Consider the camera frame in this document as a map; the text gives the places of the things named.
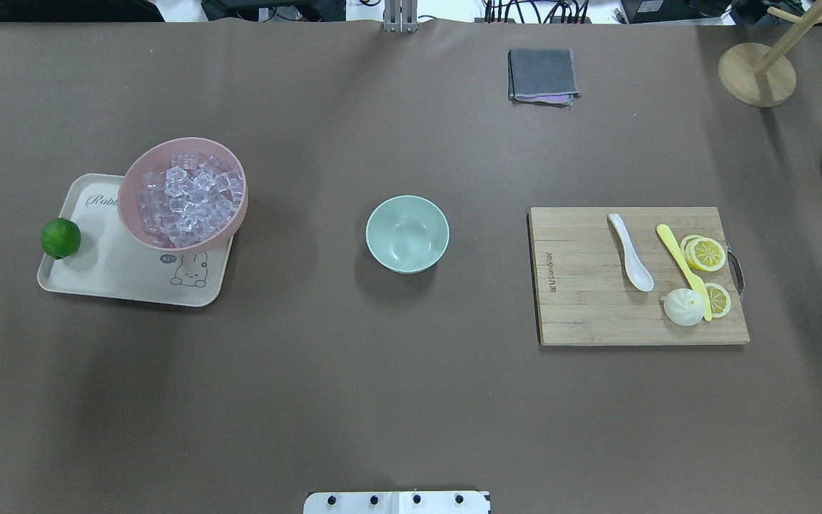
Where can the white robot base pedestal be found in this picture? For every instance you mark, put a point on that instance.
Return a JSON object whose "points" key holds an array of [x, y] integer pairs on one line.
{"points": [[410, 501]]}

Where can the pink bowl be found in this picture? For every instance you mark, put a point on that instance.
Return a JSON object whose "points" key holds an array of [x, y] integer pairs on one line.
{"points": [[160, 155]]}

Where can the clear ice cubes pile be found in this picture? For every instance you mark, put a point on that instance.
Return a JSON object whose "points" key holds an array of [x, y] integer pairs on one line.
{"points": [[188, 200]]}

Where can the wooden mug tree stand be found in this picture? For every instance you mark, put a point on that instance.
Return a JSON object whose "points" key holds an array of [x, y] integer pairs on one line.
{"points": [[761, 75]]}

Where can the yellow plastic knife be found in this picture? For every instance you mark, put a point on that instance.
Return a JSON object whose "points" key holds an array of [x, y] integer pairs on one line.
{"points": [[694, 281]]}

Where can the white ceramic spoon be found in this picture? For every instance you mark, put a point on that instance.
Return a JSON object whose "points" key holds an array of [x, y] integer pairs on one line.
{"points": [[635, 270]]}

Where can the mint green bowl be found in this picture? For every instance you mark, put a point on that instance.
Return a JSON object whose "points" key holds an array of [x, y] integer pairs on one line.
{"points": [[407, 234]]}

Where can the beige rabbit tray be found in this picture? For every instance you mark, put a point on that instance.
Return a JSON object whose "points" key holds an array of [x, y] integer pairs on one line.
{"points": [[110, 263]]}

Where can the stacked lemon slices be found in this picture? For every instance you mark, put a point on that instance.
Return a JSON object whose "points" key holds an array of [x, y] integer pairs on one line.
{"points": [[702, 253]]}

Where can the single lemon slice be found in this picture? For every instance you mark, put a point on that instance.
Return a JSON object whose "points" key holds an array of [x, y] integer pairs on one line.
{"points": [[720, 300]]}

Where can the grey folded cloth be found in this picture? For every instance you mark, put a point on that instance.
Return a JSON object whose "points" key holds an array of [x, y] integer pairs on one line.
{"points": [[542, 76]]}

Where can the aluminium frame post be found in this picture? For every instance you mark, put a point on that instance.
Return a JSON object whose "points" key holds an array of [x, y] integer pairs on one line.
{"points": [[400, 16]]}

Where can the bamboo cutting board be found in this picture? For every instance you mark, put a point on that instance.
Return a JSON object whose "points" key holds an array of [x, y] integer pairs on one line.
{"points": [[584, 297]]}

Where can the green lime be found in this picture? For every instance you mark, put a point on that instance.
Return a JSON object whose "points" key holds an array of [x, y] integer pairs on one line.
{"points": [[60, 238]]}

